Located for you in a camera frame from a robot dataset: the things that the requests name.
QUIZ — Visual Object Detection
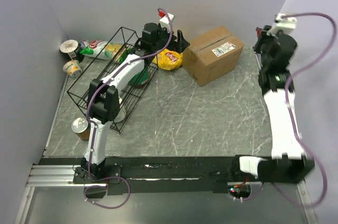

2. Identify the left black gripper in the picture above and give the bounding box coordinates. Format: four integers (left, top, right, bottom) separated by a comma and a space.
153, 24, 190, 54

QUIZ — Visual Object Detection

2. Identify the black wire rack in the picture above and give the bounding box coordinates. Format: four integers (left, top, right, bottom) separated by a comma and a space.
66, 26, 159, 134

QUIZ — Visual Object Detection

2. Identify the white yogurt cup upright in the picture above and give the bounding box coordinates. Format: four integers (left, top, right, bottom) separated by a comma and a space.
60, 40, 79, 60

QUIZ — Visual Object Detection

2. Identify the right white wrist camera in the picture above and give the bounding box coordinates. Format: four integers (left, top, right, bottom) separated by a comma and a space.
267, 13, 297, 36

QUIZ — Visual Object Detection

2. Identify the green lidded jar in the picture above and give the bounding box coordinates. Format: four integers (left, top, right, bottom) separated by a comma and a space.
129, 67, 149, 89

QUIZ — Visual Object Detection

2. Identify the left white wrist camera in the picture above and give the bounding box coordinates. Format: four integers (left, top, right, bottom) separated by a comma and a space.
159, 12, 175, 29

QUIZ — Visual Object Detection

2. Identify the yellow Lays chips bag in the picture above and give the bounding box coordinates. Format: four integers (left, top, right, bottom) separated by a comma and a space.
153, 49, 183, 71

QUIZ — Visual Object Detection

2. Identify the metal tin can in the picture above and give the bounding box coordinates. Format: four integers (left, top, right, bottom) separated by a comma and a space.
71, 117, 90, 141

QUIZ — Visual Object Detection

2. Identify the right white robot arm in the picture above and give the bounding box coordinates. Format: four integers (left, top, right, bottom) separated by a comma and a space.
231, 25, 315, 184

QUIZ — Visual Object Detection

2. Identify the white tape roll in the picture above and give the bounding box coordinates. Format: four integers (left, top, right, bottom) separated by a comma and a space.
114, 97, 127, 123

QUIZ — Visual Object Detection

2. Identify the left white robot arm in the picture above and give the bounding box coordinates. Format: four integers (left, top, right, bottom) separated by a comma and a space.
81, 23, 190, 183

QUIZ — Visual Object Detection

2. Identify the blue white small packet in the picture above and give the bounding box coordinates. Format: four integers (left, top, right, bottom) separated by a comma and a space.
79, 40, 90, 50

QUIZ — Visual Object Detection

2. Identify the green white chips bag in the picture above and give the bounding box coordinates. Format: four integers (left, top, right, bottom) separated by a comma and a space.
80, 40, 123, 61

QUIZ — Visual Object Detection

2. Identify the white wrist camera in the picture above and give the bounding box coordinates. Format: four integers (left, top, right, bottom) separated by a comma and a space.
267, 13, 297, 36
159, 12, 175, 29

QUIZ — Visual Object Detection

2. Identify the aluminium rail frame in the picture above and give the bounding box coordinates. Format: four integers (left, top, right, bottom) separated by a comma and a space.
26, 165, 80, 187

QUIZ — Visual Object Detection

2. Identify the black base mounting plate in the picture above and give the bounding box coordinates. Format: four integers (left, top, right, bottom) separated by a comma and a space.
73, 156, 257, 195

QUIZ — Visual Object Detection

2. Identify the white yogurt cup lying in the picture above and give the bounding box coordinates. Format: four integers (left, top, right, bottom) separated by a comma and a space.
63, 60, 82, 78

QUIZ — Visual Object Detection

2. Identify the brown cardboard express box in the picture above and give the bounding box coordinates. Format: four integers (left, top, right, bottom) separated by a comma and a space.
182, 26, 244, 87

